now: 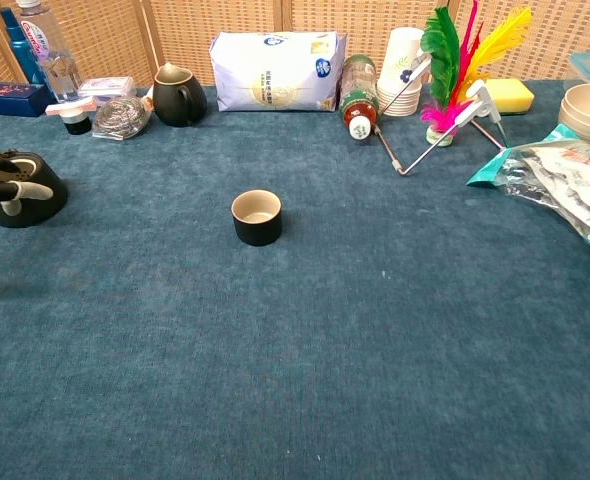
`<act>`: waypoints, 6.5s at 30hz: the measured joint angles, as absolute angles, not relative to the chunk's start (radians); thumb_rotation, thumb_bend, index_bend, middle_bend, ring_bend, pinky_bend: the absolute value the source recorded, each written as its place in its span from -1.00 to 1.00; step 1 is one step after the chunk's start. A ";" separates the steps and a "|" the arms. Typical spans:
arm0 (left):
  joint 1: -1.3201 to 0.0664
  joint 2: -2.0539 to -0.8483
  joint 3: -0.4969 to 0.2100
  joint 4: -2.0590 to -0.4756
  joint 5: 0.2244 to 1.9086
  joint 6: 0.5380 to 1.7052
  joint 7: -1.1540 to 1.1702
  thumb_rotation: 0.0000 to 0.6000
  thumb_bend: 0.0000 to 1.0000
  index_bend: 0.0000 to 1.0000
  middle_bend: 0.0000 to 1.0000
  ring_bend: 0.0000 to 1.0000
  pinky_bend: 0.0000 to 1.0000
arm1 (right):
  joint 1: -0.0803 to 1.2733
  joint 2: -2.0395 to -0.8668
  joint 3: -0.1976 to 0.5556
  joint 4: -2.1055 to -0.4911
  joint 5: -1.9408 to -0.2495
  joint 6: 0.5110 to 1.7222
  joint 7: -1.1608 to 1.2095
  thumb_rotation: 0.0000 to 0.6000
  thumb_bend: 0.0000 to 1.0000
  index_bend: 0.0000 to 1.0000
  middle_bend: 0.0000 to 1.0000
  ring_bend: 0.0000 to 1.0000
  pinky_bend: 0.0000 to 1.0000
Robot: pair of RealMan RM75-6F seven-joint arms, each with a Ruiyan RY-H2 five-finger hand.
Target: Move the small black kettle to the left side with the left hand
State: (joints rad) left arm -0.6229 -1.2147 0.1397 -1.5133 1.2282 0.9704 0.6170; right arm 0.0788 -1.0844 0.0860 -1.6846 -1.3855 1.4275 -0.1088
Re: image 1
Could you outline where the black teapot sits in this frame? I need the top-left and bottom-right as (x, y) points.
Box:
(0, 152), (70, 229)

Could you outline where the dark blue box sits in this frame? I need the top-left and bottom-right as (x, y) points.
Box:
(0, 81), (51, 118)

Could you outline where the small black jar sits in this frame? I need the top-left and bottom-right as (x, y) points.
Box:
(62, 110), (93, 136)

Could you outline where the pink white flat pack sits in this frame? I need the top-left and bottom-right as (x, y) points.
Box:
(44, 96), (98, 117)

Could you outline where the clear water bottle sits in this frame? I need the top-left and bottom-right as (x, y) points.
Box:
(15, 0), (84, 104)

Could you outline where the blue plastic bottle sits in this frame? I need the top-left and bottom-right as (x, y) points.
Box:
(0, 7), (49, 86)

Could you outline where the steel wool scrubber bag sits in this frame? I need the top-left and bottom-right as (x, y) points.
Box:
(91, 96), (154, 141)

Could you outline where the clear purple soap box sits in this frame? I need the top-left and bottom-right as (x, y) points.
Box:
(77, 76), (137, 100)

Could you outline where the black ceramic pitcher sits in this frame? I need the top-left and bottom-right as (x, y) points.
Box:
(152, 63), (209, 128)

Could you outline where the woven bamboo folding screen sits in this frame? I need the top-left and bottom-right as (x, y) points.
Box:
(0, 0), (590, 87)

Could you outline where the black teacup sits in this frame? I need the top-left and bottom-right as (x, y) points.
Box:
(230, 189), (283, 247)

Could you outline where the white tissue pack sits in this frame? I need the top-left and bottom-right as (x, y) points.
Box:
(209, 30), (349, 113)

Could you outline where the blue table cloth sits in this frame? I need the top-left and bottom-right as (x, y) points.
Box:
(0, 79), (590, 480)

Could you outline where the brown tea bottle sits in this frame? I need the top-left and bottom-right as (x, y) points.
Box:
(338, 53), (380, 141)

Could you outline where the white paper cup stack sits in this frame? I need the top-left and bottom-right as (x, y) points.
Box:
(376, 27), (434, 118)

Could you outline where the colourful feather shuttlecock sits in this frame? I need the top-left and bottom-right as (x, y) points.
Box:
(419, 0), (534, 149)

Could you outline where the yellow sponge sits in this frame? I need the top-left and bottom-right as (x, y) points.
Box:
(484, 78), (535, 116)

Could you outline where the teal clear snack bag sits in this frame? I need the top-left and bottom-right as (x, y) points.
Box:
(466, 124), (590, 261)

